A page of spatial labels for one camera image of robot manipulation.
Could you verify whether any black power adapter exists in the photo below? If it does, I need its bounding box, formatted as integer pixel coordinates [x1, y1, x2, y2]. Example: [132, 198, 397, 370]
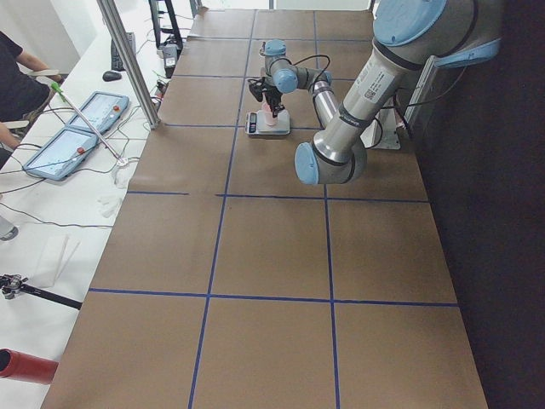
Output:
[161, 43, 180, 78]

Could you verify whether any person in black shirt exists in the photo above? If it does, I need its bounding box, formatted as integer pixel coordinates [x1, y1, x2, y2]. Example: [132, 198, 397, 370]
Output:
[1, 32, 55, 158]

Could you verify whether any black computer mouse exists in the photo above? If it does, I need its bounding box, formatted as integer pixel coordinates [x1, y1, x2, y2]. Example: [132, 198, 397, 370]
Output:
[102, 71, 123, 82]

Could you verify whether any black tripod leg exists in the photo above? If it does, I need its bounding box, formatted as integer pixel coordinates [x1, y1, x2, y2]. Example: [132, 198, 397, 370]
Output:
[1, 274, 83, 310]

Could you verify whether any silver digital kitchen scale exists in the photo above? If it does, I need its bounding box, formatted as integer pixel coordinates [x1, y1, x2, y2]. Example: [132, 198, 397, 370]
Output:
[244, 110, 290, 139]

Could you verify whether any near teach pendant tablet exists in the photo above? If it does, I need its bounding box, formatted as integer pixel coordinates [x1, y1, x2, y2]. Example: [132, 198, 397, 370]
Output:
[23, 128, 99, 181]

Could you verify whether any aluminium frame post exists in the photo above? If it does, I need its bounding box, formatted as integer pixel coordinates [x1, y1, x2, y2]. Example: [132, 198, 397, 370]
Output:
[96, 0, 160, 130]

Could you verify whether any pink plastic cup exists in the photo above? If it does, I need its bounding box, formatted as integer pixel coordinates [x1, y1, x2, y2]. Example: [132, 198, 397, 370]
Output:
[261, 101, 278, 127]

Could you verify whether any teach pendant tablet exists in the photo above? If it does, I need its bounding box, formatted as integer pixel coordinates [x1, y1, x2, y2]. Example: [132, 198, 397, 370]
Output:
[79, 91, 130, 135]
[23, 128, 99, 181]

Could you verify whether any red cylinder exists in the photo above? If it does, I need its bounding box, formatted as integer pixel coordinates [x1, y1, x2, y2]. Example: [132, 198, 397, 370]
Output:
[1, 349, 59, 384]

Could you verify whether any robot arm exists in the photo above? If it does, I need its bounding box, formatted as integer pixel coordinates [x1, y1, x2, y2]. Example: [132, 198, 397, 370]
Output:
[249, 1, 505, 185]

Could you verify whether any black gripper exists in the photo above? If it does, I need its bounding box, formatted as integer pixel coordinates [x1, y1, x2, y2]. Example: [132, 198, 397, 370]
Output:
[263, 84, 282, 118]

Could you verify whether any far teach pendant tablet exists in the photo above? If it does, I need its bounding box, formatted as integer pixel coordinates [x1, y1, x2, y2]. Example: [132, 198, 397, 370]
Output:
[79, 91, 130, 135]

